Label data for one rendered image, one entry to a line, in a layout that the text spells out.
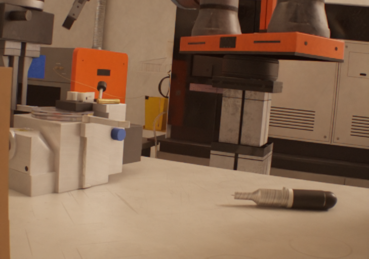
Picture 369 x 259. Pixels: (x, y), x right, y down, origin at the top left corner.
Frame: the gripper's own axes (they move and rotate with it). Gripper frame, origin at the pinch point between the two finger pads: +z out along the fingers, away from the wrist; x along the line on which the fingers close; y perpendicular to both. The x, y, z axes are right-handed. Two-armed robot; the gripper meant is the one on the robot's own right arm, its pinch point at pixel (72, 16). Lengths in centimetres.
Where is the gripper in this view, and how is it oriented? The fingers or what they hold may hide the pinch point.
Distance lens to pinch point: 130.0
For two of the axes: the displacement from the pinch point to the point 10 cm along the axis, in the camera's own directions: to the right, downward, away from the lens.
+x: -3.5, 0.1, 9.4
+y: 8.4, 4.4, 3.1
